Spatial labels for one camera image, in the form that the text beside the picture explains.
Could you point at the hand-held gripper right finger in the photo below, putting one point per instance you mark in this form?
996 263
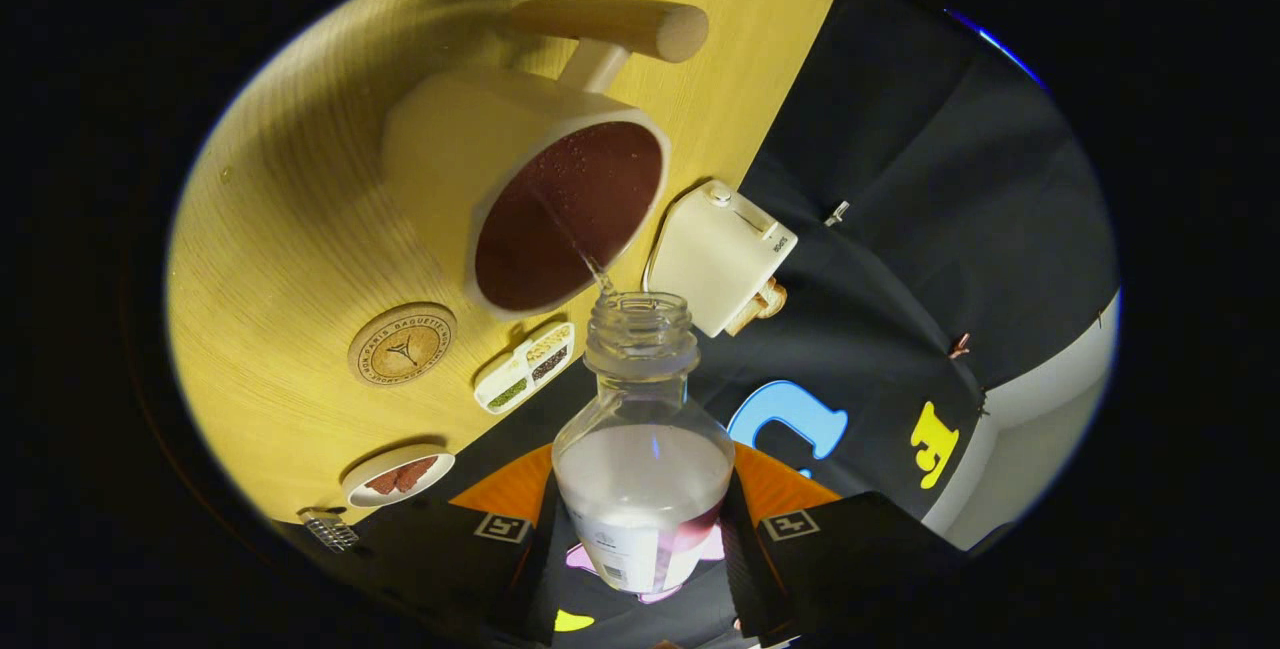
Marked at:
745 569

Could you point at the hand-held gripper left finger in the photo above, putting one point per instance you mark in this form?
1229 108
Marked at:
530 579

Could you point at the clear plastic juice bottle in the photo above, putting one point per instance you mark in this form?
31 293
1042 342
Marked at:
640 499

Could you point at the round wooden coaster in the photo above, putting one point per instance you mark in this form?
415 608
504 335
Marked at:
400 346

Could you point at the white round plate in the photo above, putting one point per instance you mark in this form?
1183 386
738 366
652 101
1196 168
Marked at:
395 501

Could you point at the red meat slice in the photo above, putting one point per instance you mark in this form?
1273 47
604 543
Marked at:
415 472
382 482

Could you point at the white divided dish with grains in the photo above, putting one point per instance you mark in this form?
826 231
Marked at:
520 374

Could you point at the toast slice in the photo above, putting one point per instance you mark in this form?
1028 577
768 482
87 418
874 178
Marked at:
745 321
770 301

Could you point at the copper clip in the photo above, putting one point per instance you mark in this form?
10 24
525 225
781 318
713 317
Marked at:
960 346

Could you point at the white toaster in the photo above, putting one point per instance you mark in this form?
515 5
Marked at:
715 259

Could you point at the silver clip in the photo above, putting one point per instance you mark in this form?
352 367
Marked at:
837 214

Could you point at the black backdrop cloth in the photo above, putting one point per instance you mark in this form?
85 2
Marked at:
900 229

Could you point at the wooden table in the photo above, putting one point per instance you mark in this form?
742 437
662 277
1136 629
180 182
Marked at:
280 259

